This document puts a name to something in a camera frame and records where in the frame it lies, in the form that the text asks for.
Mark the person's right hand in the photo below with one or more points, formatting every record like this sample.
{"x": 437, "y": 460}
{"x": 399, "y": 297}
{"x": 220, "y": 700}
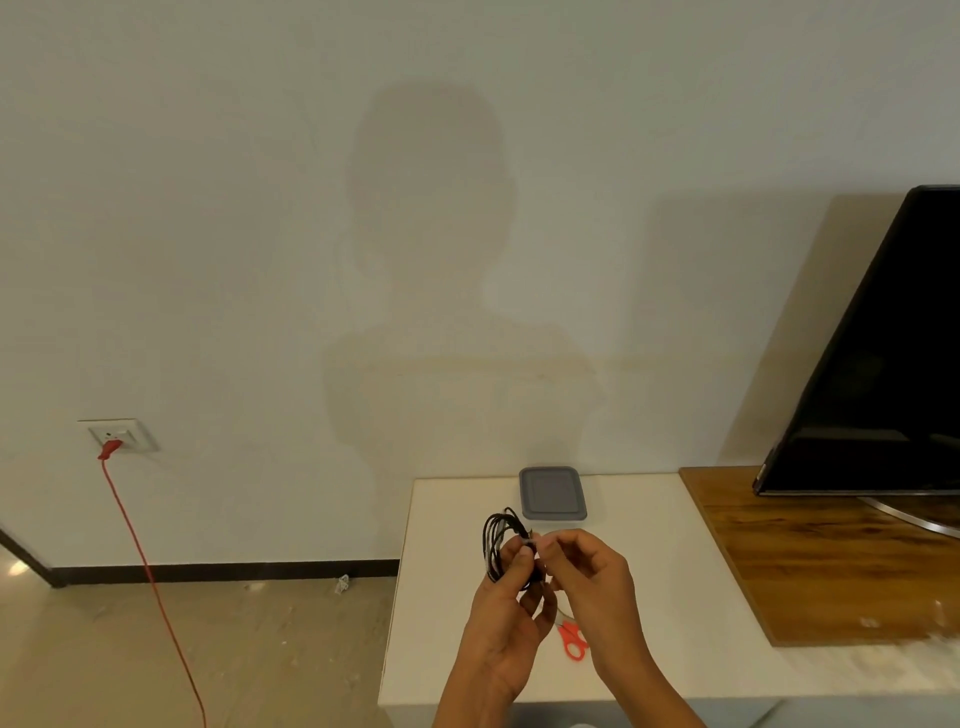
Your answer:
{"x": 600, "y": 600}

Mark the person's left hand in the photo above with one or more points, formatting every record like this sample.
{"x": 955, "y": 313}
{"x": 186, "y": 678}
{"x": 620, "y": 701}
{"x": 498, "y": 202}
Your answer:
{"x": 502, "y": 637}

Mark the clear tape roll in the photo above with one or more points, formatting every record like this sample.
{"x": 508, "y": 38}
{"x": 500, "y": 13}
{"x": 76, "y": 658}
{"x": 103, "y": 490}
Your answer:
{"x": 564, "y": 613}

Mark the red scissors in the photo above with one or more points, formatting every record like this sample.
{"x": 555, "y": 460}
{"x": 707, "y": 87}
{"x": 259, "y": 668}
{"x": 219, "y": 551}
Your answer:
{"x": 576, "y": 649}

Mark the grey lidded container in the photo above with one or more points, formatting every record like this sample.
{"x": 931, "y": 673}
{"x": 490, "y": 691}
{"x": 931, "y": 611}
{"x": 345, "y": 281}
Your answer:
{"x": 553, "y": 491}

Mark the white scrap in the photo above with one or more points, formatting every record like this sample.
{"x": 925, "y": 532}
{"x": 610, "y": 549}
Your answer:
{"x": 343, "y": 585}

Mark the wooden board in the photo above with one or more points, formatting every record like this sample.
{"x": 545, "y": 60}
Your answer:
{"x": 825, "y": 562}

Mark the silver television stand leg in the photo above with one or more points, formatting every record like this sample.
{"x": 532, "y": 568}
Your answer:
{"x": 915, "y": 516}

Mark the black television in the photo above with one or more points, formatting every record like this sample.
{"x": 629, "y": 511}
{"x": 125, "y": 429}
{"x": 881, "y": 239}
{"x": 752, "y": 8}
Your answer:
{"x": 877, "y": 352}

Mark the white wall socket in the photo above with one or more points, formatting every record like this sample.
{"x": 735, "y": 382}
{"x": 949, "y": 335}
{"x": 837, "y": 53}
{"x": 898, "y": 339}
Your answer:
{"x": 135, "y": 433}

